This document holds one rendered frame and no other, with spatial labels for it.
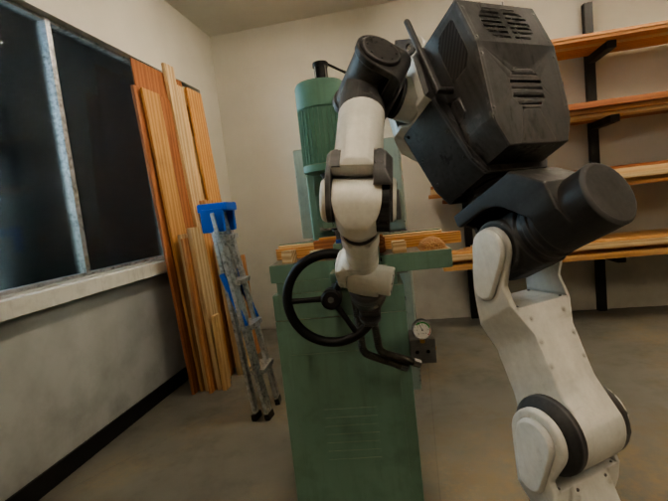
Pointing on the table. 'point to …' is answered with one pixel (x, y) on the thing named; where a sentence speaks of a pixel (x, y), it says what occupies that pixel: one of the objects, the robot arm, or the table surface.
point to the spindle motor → (316, 121)
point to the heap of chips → (431, 244)
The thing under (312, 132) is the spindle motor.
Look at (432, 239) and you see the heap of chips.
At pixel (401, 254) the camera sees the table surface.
